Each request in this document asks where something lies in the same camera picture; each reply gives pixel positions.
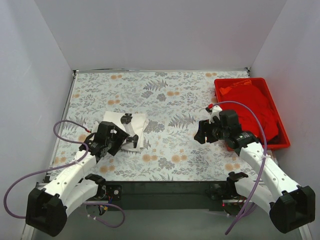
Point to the floral patterned table mat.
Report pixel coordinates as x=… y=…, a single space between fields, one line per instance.
x=174 y=103

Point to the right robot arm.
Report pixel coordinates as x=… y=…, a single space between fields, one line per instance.
x=288 y=204

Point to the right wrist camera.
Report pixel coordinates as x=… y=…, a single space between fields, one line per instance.
x=214 y=111

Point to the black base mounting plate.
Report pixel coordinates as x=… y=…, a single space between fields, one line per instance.
x=168 y=195

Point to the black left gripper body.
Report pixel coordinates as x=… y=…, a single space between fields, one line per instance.
x=122 y=136

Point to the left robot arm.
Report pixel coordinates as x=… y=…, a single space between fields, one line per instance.
x=48 y=208

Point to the red t-shirt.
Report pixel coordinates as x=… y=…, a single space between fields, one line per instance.
x=253 y=109

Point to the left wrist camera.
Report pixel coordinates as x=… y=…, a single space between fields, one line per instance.
x=93 y=128

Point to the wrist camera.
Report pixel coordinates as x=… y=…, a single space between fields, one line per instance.
x=214 y=111
x=93 y=128

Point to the aluminium frame rail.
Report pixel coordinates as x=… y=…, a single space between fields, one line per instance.
x=179 y=224

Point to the white t-shirt with robot print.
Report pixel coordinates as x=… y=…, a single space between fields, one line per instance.
x=133 y=124

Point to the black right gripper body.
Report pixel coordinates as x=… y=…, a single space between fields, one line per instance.
x=205 y=130

